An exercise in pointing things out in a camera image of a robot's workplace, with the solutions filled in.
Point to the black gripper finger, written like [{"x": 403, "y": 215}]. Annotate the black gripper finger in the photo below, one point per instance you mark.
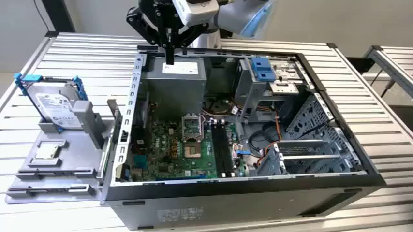
[
  {"x": 142, "y": 26},
  {"x": 191, "y": 36}
]

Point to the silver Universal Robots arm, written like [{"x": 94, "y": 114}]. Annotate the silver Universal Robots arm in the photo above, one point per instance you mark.
[{"x": 232, "y": 14}]

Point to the silver metal drive cage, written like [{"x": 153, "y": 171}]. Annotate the silver metal drive cage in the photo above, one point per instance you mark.
[{"x": 309, "y": 157}]

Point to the aluminium slatted side table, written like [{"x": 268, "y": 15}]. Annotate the aluminium slatted side table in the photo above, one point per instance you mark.
[{"x": 398, "y": 60}]

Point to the silver metal disk bay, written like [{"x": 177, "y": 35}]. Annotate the silver metal disk bay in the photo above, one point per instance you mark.
[{"x": 255, "y": 89}]

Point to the black RAM slot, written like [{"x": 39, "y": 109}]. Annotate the black RAM slot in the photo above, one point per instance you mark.
[
  {"x": 228, "y": 145},
  {"x": 221, "y": 145},
  {"x": 217, "y": 145}
]

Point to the blue plastic drive bracket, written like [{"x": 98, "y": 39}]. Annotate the blue plastic drive bracket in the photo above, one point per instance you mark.
[{"x": 263, "y": 68}]

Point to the black vertical post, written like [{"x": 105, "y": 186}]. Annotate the black vertical post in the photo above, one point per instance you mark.
[{"x": 60, "y": 14}]

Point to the green graphics card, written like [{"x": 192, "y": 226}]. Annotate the green graphics card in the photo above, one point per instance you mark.
[{"x": 118, "y": 120}]

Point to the teal port connector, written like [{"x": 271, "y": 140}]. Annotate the teal port connector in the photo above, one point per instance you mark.
[{"x": 141, "y": 161}]

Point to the green Dell motherboard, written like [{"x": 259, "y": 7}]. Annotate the green Dell motherboard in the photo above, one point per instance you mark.
[{"x": 161, "y": 157}]

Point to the CPU socket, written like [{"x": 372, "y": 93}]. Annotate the CPU socket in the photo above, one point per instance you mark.
[{"x": 197, "y": 150}]

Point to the silver CPU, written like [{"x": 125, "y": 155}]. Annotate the silver CPU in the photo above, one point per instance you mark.
[{"x": 47, "y": 152}]

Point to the black open PC case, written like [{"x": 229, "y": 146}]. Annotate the black open PC case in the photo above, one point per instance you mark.
[{"x": 227, "y": 212}]

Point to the hard disk with blue carrier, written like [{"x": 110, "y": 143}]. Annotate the hard disk with blue carrier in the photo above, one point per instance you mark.
[{"x": 49, "y": 101}]

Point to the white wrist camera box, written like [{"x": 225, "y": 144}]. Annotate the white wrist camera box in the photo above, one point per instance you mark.
[{"x": 200, "y": 12}]

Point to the grey parts rack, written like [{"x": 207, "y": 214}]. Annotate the grey parts rack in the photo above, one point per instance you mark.
[{"x": 74, "y": 157}]

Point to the grey power supply unit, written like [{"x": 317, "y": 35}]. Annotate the grey power supply unit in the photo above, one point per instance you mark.
[{"x": 174, "y": 91}]

